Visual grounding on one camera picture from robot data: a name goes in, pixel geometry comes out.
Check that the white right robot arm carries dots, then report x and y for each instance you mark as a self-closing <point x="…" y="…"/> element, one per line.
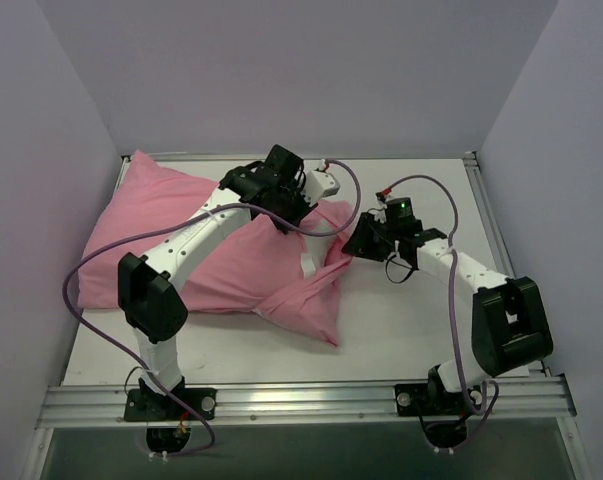
<point x="430" y="252"/>

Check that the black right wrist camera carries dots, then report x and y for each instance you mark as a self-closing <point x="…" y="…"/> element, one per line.
<point x="397" y="215"/>

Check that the white pillow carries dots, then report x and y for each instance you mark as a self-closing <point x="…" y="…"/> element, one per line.
<point x="319" y="252"/>

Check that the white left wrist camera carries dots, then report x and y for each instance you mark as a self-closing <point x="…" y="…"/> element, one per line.
<point x="319" y="185"/>

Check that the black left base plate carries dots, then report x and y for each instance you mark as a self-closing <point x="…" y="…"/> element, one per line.
<point x="168" y="402"/>

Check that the aluminium rail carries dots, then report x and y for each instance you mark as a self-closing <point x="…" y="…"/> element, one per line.
<point x="501" y="250"/>
<point x="536" y="396"/>

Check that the aluminium right side rail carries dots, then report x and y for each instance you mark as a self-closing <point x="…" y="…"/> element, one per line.
<point x="501" y="250"/>

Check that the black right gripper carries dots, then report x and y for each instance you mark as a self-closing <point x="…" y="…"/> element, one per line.
<point x="369" y="238"/>

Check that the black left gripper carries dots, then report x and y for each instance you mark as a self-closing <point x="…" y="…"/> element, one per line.
<point x="291" y="211"/>

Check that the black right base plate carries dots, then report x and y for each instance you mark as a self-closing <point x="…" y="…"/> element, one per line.
<point x="431" y="397"/>

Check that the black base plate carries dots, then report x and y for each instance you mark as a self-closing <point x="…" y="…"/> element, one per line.
<point x="431" y="397"/>
<point x="168" y="402"/>

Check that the aluminium front rail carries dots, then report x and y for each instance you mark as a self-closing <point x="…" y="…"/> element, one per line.
<point x="536" y="396"/>

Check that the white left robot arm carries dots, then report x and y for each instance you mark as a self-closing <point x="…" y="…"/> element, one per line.
<point x="149" y="285"/>

